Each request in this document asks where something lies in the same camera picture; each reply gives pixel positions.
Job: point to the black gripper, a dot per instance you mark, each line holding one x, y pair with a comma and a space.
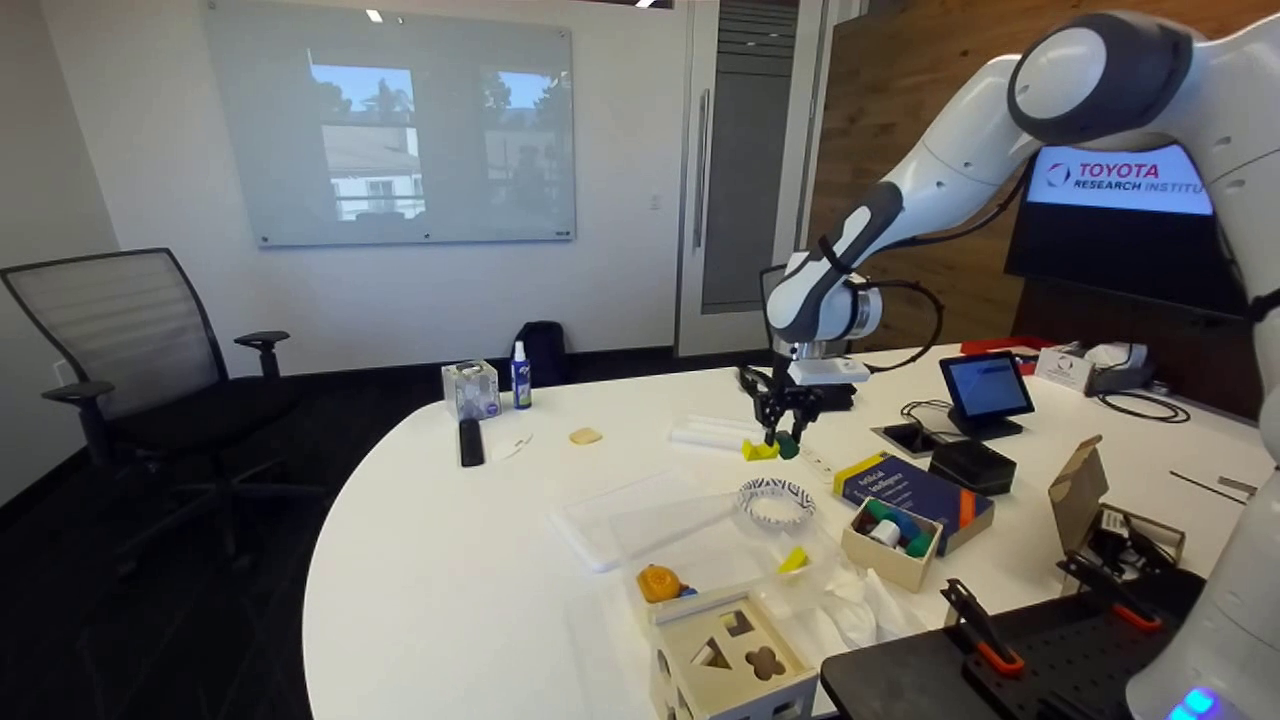
819, 398

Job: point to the yellow green toy item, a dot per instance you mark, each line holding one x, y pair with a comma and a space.
763, 450

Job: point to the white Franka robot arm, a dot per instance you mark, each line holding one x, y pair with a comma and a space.
962, 162

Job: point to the clear plastic bowl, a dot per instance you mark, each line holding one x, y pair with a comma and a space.
777, 505

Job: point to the white item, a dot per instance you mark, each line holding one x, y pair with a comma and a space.
884, 534

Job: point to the small beige basket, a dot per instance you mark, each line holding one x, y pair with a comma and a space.
884, 562

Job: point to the grey backed office chair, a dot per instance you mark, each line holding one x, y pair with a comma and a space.
767, 320

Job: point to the flat black pad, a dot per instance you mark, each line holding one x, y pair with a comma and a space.
905, 439

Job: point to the small yellow block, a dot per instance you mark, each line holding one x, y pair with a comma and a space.
795, 562

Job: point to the blue flat box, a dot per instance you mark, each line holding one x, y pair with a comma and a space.
915, 484

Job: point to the clear plastic tray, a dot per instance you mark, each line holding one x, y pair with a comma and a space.
692, 542

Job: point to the small black box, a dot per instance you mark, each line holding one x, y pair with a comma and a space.
972, 464

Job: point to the crumpled clear plastic bag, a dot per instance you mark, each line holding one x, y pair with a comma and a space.
854, 606

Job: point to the orange toy object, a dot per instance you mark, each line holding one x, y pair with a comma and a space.
663, 583

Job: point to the small yellow round disc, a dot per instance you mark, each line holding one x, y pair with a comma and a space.
586, 439

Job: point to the black tablet on stand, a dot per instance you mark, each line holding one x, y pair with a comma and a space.
987, 385

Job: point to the red flat object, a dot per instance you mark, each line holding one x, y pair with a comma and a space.
1000, 350

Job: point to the wooden shape sorter box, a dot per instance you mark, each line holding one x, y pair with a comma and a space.
735, 663

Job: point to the black bag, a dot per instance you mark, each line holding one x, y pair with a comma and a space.
543, 350

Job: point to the small spray bottle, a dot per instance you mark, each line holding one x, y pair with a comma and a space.
521, 382

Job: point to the frosted glass door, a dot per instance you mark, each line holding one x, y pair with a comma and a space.
747, 162

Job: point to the black orange clamp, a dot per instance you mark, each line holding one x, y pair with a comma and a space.
1114, 599
987, 632

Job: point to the open cardboard box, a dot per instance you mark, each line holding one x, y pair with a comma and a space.
1076, 484

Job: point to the black remote control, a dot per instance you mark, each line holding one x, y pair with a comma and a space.
469, 443

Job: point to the clear plastic cup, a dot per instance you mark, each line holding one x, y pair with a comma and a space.
469, 391

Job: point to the white device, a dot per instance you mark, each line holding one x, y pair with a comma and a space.
1114, 362

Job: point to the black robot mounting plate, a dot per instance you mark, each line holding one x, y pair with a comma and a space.
1067, 664

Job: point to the thin metal rod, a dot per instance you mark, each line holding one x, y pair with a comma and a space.
1211, 484

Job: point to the black mesh office chair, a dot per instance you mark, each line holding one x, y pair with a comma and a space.
127, 326

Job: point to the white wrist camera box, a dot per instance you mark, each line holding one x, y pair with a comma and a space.
827, 367

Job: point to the wall television screen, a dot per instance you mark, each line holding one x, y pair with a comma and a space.
1132, 255

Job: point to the glass wall whiteboard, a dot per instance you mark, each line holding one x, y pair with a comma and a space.
403, 134

